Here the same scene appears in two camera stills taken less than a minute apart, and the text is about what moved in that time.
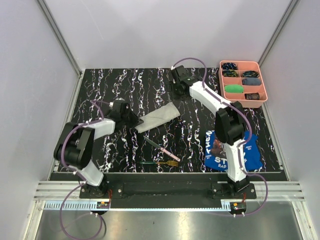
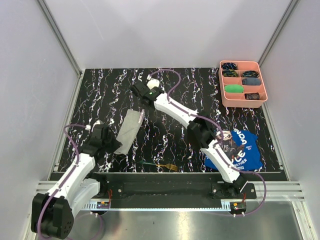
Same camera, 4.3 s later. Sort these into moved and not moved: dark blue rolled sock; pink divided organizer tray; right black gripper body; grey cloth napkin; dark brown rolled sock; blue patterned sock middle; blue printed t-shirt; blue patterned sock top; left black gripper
Moved: grey cloth napkin; left black gripper; right black gripper body
Not moved: blue patterned sock middle; dark blue rolled sock; blue patterned sock top; dark brown rolled sock; pink divided organizer tray; blue printed t-shirt
